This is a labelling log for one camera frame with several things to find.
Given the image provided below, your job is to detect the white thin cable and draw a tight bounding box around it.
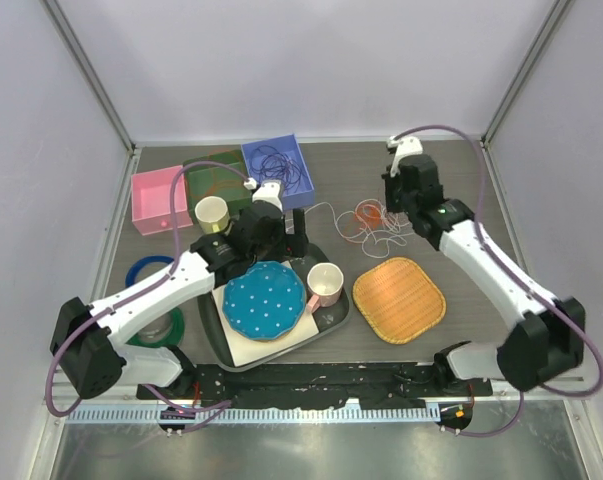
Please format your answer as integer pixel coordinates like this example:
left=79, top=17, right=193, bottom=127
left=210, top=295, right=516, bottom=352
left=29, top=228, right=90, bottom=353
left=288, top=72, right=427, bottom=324
left=305, top=199, right=417, bottom=261

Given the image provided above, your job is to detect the purple thin cable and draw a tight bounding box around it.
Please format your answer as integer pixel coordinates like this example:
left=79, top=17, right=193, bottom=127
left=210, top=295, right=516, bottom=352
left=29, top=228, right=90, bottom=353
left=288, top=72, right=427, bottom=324
left=245, top=143, right=307, bottom=194

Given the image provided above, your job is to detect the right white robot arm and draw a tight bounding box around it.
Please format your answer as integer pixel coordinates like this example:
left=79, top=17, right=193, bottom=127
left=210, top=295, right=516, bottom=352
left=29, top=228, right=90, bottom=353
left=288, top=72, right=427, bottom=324
left=382, top=154, right=585, bottom=395

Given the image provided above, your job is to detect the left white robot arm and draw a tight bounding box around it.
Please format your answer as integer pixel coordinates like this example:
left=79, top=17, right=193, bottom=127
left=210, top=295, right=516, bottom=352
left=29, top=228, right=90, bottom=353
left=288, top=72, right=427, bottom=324
left=50, top=201, right=309, bottom=400

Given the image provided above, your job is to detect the pink mug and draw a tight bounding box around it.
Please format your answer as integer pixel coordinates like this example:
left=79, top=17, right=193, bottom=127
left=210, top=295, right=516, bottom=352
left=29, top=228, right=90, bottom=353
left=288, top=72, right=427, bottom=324
left=306, top=262, right=344, bottom=313

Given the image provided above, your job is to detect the yellow mug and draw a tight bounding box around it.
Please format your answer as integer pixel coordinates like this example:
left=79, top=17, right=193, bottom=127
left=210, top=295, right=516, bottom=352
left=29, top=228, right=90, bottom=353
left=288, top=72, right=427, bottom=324
left=194, top=196, right=230, bottom=234

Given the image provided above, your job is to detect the blue polka dot plate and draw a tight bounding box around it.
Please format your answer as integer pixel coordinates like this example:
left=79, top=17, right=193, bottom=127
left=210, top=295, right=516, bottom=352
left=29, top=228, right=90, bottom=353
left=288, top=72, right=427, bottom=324
left=222, top=261, right=306, bottom=341

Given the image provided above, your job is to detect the green plastic box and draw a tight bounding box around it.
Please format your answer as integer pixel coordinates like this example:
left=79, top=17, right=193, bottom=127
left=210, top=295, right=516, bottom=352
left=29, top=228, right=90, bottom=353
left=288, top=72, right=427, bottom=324
left=183, top=149, right=251, bottom=223

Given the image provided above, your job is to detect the blue plastic box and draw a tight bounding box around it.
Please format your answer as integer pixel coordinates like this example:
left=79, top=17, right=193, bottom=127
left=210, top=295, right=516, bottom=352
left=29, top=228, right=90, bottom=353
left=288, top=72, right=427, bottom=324
left=241, top=134, right=315, bottom=210

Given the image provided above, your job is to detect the dark green tray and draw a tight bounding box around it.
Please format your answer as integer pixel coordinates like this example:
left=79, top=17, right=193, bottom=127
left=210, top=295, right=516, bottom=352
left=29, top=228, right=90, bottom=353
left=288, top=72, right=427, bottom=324
left=196, top=241, right=353, bottom=374

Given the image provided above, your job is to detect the orange woven basket tray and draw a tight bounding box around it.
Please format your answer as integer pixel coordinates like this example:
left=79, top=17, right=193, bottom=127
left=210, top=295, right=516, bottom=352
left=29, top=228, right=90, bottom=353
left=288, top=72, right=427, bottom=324
left=352, top=257, right=447, bottom=345

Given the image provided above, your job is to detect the pink plastic box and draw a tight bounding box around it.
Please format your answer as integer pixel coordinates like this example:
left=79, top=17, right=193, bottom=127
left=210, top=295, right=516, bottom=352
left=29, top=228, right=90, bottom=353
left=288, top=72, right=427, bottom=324
left=131, top=166, right=193, bottom=236

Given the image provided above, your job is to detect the white paper napkin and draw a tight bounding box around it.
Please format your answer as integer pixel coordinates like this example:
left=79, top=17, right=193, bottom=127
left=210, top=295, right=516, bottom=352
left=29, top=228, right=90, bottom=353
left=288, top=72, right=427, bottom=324
left=212, top=261, right=319, bottom=367

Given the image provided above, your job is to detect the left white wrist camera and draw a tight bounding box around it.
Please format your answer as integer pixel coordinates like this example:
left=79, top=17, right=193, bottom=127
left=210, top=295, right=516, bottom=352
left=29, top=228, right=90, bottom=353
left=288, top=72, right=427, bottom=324
left=243, top=177, right=284, bottom=212

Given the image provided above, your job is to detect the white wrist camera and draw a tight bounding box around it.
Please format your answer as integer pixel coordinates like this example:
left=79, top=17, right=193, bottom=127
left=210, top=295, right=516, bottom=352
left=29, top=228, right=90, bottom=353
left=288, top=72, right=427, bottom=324
left=386, top=135, right=423, bottom=177
left=243, top=177, right=284, bottom=212

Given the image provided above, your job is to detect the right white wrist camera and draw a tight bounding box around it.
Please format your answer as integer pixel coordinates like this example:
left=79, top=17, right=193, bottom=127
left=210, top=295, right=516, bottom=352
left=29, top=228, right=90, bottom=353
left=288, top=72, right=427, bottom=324
left=386, top=135, right=423, bottom=177

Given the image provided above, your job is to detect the green coiled cable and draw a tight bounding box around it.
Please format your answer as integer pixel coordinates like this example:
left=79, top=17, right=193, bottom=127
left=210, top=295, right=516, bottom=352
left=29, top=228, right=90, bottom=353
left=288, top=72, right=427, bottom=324
left=128, top=307, right=186, bottom=349

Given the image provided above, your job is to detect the blue coiled cable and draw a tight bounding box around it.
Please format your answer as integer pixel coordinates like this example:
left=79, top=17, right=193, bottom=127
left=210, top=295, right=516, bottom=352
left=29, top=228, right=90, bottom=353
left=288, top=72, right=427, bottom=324
left=124, top=255, right=175, bottom=287

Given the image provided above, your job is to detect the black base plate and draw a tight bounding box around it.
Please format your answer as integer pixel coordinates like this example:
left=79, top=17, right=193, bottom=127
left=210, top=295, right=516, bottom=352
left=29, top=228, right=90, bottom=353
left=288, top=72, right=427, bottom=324
left=161, top=362, right=493, bottom=410

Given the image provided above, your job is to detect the slotted cable duct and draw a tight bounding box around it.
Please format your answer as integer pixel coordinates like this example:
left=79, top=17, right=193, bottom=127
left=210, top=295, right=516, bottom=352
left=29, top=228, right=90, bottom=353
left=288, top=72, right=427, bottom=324
left=66, top=403, right=440, bottom=425

